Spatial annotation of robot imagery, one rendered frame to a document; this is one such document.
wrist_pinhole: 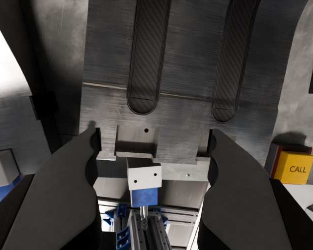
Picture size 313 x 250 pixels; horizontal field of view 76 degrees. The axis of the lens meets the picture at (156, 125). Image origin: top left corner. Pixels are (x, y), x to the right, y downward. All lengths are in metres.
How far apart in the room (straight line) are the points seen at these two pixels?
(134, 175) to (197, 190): 0.88
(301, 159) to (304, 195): 1.52
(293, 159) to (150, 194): 0.27
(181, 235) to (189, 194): 0.26
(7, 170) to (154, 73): 0.21
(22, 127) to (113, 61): 0.14
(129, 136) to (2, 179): 0.16
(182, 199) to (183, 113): 0.93
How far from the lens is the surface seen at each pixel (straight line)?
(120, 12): 0.25
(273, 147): 0.45
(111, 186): 1.05
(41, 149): 0.30
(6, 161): 0.30
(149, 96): 0.25
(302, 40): 0.47
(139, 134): 0.28
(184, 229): 1.28
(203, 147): 0.31
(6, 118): 0.31
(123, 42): 0.25
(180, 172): 0.39
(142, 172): 0.31
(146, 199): 0.35
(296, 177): 0.47
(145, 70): 0.25
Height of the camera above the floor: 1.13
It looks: 73 degrees down
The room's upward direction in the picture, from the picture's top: 139 degrees clockwise
